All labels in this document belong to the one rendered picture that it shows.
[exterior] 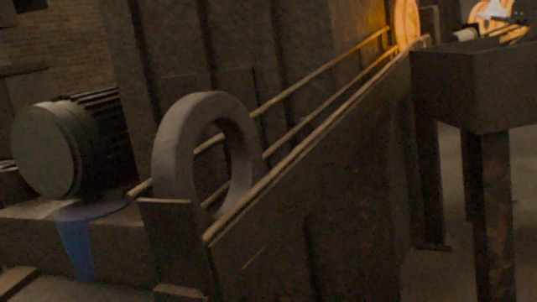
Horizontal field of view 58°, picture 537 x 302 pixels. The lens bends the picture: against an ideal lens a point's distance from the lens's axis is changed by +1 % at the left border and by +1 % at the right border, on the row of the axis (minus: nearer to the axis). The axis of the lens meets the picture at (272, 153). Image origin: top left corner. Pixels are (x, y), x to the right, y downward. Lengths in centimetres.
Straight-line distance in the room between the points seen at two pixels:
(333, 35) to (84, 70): 749
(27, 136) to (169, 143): 157
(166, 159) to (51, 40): 770
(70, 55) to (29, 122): 636
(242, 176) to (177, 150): 15
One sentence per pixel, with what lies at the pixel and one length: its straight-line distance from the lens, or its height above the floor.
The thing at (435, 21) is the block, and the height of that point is 75.
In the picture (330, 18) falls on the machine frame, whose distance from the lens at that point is 114.
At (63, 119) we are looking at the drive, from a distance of 192.
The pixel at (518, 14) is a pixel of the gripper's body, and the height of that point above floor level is 74.
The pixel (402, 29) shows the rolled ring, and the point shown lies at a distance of 149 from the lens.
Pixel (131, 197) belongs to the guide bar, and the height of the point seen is 65.
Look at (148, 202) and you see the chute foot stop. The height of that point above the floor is 65.
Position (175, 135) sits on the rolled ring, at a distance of 52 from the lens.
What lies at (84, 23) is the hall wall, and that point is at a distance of 865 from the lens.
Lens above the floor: 81
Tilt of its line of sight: 14 degrees down
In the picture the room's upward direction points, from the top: 9 degrees counter-clockwise
